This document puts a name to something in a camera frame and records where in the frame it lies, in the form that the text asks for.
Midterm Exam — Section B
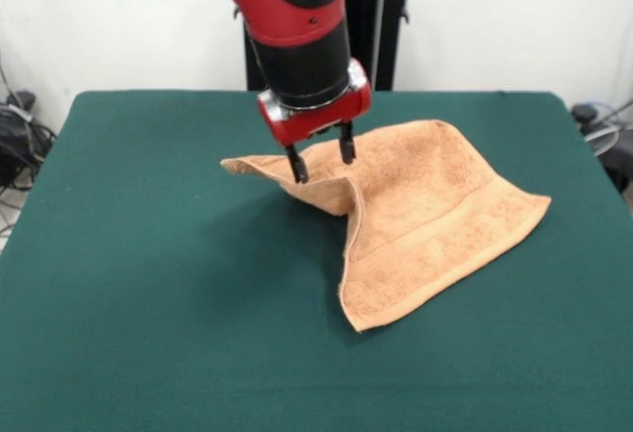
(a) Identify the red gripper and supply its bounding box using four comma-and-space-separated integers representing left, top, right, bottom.
256, 58, 374, 186

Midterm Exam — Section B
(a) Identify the orange terry towel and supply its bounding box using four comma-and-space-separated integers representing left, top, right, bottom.
220, 118, 553, 333

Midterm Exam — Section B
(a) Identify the dark green table cloth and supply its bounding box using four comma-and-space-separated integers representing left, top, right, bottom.
0, 89, 633, 432

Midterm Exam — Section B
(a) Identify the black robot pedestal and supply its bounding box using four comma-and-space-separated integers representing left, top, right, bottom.
232, 0, 412, 92

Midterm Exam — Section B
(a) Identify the black cable bundle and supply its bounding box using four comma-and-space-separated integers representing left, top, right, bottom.
0, 90, 58, 192

